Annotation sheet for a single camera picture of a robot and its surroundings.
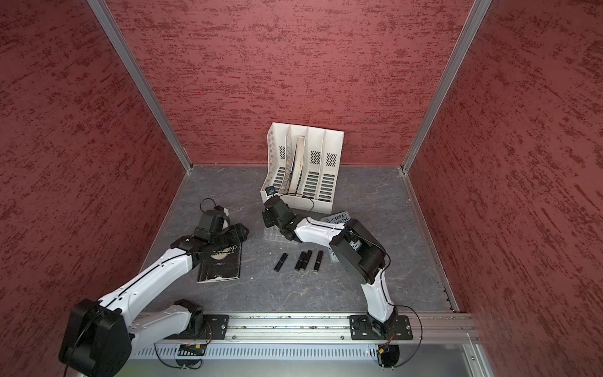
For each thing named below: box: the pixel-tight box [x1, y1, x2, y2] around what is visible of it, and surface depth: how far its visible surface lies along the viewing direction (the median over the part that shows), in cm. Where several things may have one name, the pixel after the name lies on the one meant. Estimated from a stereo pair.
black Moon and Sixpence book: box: [197, 241, 242, 283], surface depth 87 cm
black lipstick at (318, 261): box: [313, 250, 324, 272], surface depth 89 cm
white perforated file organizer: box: [259, 121, 345, 216], surface depth 109 cm
